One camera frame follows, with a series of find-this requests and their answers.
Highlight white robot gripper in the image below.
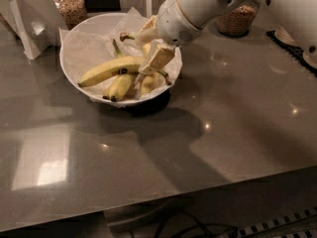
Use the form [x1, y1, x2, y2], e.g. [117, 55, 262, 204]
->
[135, 0, 201, 74]

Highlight yellow banana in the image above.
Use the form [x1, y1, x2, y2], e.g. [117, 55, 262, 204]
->
[120, 32, 159, 96]
[102, 39, 137, 103]
[77, 56, 171, 87]

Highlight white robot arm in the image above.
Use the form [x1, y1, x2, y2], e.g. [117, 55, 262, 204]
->
[136, 0, 317, 66]

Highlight white round bowl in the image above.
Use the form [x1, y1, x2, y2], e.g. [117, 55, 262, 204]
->
[59, 12, 183, 108]

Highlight white paper liner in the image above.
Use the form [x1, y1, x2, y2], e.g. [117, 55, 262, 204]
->
[58, 7, 183, 109]

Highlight glass jar of grains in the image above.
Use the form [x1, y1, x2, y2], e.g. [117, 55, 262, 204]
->
[216, 0, 260, 37]
[53, 0, 87, 30]

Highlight left glass jar of grains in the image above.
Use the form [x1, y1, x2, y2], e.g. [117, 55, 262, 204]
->
[53, 0, 87, 30]

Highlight white triangular stand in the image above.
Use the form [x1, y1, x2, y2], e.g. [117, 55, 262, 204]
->
[9, 0, 55, 60]

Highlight black mat with wooden coasters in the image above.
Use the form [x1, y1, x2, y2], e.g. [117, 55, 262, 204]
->
[266, 26, 317, 77]

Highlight black white striped strip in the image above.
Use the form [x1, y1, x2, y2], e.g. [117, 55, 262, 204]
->
[217, 207, 317, 238]

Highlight black cables under table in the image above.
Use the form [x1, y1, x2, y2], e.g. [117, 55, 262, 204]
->
[127, 208, 239, 238]

